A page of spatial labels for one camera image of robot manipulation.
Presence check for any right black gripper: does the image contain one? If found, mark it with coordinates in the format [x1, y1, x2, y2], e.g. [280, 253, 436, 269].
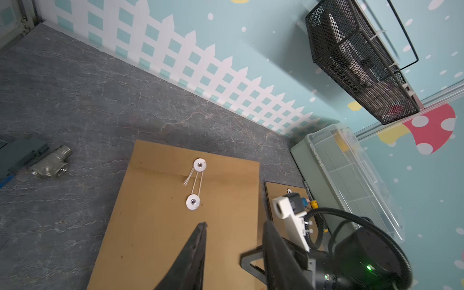
[240, 246, 348, 290]

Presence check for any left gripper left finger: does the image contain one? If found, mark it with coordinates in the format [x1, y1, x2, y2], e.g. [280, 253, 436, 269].
[155, 222, 207, 290]

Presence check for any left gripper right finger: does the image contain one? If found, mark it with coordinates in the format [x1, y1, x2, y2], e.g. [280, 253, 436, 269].
[262, 221, 314, 290]

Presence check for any brown kraft file bag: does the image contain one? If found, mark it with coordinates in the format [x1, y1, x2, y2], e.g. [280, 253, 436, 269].
[88, 140, 265, 290]
[265, 182, 319, 251]

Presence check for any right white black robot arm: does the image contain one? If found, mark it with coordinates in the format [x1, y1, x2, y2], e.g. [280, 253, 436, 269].
[239, 208, 413, 290]

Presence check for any clear plastic storage box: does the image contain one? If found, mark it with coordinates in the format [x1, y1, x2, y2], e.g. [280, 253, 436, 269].
[291, 123, 406, 244]

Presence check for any dark green flat block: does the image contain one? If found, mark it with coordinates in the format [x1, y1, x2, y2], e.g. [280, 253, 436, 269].
[1, 137, 49, 187]

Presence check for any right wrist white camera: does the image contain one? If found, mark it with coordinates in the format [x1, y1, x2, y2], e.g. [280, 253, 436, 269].
[272, 192, 316, 252]

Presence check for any yellow handled screwdriver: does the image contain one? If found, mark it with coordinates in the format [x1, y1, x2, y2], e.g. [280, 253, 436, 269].
[304, 182, 329, 234]

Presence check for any black wire mesh basket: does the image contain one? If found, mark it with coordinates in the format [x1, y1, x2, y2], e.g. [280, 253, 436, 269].
[305, 1, 421, 124]

